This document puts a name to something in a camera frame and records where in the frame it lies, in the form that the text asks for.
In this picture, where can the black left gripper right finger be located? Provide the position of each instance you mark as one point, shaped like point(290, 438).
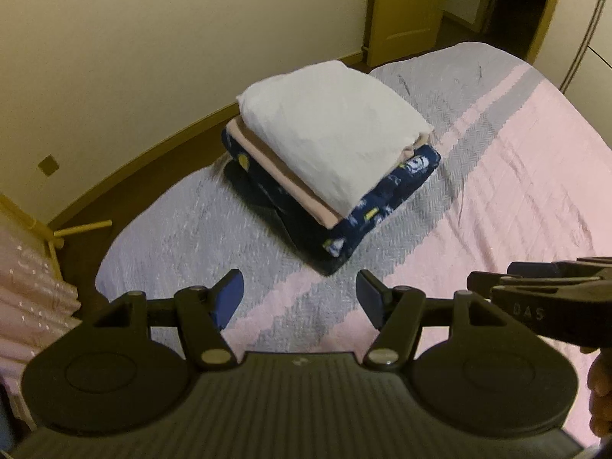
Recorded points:
point(466, 361)

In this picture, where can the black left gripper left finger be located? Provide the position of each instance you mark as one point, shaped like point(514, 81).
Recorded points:
point(134, 361)

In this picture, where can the white garment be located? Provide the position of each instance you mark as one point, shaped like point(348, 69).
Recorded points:
point(338, 130)

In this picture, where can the person's right hand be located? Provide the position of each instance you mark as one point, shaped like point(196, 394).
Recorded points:
point(599, 380)

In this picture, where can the pink curtain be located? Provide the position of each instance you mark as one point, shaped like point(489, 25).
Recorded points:
point(36, 308)

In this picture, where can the pink grey bed cover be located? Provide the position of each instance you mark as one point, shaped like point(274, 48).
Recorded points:
point(523, 177)

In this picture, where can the wooden stick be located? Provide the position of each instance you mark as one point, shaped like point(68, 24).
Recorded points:
point(80, 229)

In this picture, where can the navy patterned folded garment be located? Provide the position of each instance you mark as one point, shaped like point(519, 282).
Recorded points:
point(327, 249)

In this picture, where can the white wardrobe doors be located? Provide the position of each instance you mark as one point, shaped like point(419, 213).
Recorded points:
point(572, 49)

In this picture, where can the beige folded garment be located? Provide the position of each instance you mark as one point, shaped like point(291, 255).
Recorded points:
point(291, 195)

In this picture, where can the wooden door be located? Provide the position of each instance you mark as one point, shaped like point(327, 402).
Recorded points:
point(401, 28)

